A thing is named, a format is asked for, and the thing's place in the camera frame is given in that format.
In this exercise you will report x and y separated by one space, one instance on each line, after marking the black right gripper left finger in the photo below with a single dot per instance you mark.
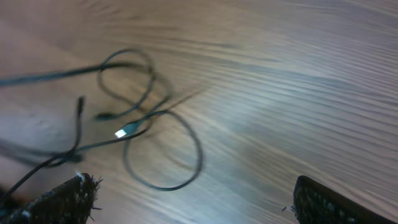
69 203

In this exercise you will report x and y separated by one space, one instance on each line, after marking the black USB cable metal plug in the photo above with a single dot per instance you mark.
72 155

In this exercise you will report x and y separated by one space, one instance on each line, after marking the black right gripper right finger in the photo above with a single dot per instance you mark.
315 203

